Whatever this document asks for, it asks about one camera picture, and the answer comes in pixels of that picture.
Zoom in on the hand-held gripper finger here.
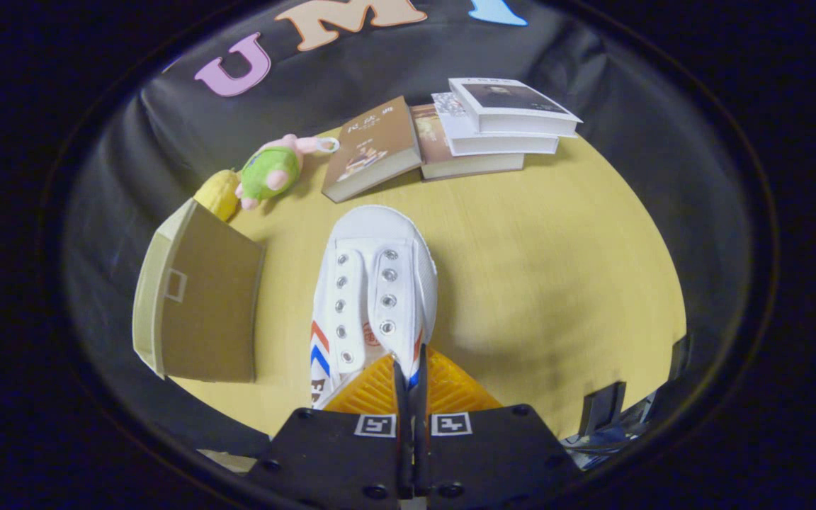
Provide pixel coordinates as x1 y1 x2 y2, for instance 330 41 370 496
246 347 412 510
412 345 582 510

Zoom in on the white canvas shoe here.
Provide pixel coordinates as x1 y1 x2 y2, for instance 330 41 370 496
310 205 439 410

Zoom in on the beige fabric storage box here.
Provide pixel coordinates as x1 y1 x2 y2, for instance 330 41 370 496
132 198 266 383

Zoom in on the dark floor equipment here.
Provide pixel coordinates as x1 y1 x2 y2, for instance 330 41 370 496
564 333 692 468

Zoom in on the brown cover book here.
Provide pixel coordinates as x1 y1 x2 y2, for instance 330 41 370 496
322 97 423 203

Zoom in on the thick brown book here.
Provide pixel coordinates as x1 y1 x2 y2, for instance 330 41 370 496
412 104 526 181

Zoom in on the green and pink plush toy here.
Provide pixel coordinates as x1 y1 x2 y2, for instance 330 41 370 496
236 134 340 211

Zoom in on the yellow plush ball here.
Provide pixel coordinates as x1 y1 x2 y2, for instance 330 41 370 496
193 170 241 222

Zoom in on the white patterned cover book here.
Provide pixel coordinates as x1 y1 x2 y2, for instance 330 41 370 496
431 92 560 157

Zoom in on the black backdrop cloth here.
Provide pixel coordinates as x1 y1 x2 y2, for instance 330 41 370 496
61 0 756 461

